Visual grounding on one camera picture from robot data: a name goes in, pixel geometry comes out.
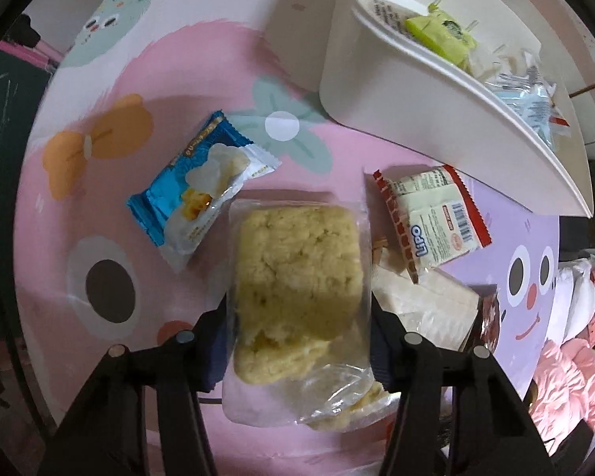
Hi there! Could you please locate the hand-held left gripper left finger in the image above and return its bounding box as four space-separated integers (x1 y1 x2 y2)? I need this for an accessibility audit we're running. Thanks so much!
37 294 229 476

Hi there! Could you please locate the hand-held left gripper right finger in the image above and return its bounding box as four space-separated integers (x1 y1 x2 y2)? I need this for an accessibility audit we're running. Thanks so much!
369 294 557 476

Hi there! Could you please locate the beige cracker packet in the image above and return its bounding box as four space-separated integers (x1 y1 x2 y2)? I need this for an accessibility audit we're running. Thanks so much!
372 243 482 350

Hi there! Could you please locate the yellow cake clear packet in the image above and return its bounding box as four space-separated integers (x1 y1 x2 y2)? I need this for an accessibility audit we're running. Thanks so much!
305 382 400 432
222 198 400 427

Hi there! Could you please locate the cream red-edged biscuit packet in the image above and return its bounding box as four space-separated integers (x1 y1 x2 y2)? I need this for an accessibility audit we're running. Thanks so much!
373 165 493 284

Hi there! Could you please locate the white plastic bin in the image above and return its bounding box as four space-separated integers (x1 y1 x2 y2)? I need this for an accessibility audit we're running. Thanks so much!
265 0 595 218

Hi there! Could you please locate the light blue snack packet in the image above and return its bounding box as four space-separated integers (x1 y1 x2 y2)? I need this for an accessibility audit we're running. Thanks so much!
486 67 571 152

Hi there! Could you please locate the green snack packet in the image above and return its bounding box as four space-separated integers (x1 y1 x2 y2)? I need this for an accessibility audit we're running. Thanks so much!
404 2 477 67

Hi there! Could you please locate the pink clothing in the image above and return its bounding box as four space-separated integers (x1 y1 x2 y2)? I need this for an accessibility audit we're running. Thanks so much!
528 337 595 449

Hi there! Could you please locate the white bedding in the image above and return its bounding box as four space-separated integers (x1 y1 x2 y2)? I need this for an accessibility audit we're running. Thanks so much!
545 255 595 348

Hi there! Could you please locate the green chalkboard pink frame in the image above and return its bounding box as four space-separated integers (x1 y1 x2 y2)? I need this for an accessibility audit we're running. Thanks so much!
0 12 63 348

